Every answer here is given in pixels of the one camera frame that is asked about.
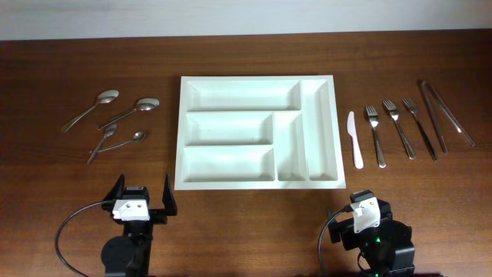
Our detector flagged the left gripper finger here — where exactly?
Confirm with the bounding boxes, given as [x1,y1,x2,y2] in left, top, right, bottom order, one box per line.
[104,174,125,202]
[162,174,178,216]

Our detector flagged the white plastic knife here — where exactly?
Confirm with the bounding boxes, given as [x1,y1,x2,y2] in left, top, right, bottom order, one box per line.
[347,111,364,169]

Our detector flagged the steel fork dark handle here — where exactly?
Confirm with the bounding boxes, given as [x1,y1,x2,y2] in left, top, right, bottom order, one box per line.
[402,98,437,162]

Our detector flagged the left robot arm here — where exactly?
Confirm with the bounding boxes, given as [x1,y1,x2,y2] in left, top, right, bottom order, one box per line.
[101,175,178,277]

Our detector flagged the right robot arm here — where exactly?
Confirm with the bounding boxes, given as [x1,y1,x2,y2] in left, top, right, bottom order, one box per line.
[327,211,415,277]

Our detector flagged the small steel teaspoon right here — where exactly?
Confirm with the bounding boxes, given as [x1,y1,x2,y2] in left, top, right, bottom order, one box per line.
[98,131,146,152]

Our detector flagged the small steel teaspoon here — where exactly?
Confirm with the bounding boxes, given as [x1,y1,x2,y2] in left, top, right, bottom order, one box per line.
[98,131,146,152]
[87,124,118,165]

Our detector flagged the small steel teaspoon left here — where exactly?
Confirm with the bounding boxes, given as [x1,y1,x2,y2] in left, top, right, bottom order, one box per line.
[87,124,118,165]

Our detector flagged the large steel spoon near tray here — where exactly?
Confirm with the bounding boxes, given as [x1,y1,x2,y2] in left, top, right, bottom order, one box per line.
[98,98,160,130]

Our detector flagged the large steel spoon far left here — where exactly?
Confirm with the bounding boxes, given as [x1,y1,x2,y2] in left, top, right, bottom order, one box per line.
[61,90,119,133]

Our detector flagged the white plastic cutlery tray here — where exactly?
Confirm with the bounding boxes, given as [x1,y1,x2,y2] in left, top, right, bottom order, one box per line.
[175,75,346,190]

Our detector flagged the steel tongs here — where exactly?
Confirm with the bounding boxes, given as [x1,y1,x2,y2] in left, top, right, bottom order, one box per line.
[417,79,476,154]

